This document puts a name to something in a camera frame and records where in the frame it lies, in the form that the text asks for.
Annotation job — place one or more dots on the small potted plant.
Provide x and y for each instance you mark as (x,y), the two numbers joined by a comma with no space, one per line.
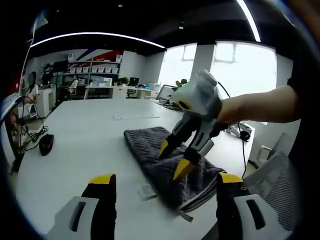
(123,81)

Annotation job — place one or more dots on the long curved ceiling light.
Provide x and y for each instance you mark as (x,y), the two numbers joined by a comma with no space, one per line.
(100,33)

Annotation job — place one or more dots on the ceiling light strip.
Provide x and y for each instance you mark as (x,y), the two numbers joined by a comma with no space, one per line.
(250,20)

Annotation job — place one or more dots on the white spare hand-held gripper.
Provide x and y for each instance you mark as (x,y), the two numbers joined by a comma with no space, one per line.
(236,130)

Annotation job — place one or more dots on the white desk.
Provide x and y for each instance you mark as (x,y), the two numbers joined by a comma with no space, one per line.
(98,87)

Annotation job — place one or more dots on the shelf with white bins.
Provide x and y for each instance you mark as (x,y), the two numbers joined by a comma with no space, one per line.
(100,68)

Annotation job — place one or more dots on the person's dark clothing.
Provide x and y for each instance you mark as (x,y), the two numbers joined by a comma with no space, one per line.
(302,105)

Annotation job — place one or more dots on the white chair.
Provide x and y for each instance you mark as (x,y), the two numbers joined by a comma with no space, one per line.
(275,147)

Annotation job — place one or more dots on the grey towel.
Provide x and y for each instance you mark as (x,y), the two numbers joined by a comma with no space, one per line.
(155,155)

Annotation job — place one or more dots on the grey mesh chair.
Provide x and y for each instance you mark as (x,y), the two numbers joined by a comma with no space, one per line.
(275,187)

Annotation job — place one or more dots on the black computer mouse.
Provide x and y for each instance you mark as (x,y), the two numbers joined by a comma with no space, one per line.
(46,144)

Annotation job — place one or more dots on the grey open laptop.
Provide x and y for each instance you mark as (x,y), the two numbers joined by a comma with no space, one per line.
(166,93)

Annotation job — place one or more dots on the small white card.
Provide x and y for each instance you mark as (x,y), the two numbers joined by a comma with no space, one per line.
(146,191)

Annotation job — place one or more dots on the large black monitor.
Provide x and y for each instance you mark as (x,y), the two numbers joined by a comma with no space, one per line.
(60,66)

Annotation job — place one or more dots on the white flat strip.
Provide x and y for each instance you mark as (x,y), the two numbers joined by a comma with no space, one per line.
(136,117)

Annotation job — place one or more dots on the white cabinet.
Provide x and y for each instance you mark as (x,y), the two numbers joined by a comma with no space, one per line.
(46,100)

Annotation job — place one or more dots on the small black monitor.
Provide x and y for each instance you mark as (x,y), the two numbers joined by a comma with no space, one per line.
(134,81)

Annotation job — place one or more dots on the large potted green plant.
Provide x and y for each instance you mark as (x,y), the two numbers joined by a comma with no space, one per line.
(181,84)

